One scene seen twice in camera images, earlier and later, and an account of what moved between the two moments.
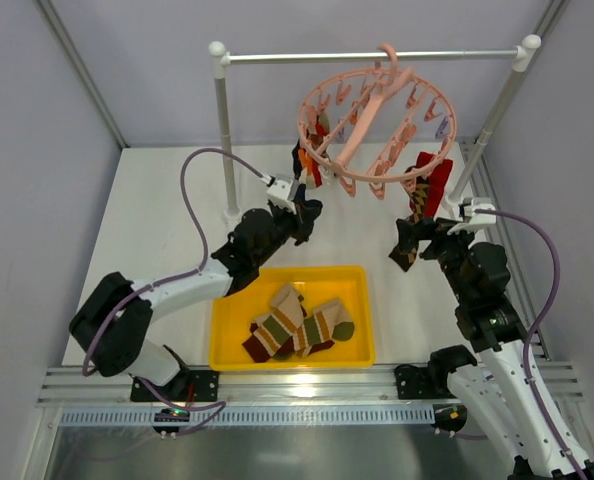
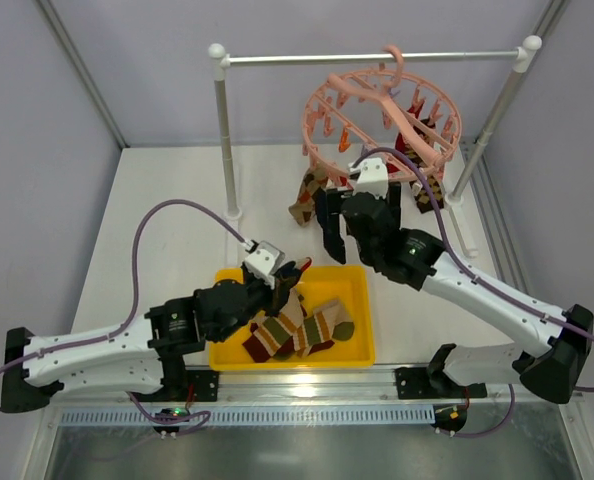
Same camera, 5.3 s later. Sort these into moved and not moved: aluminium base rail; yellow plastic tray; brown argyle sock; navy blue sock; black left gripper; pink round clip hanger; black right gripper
Moved: black left gripper; navy blue sock; brown argyle sock; black right gripper
Not moved: pink round clip hanger; aluminium base rail; yellow plastic tray
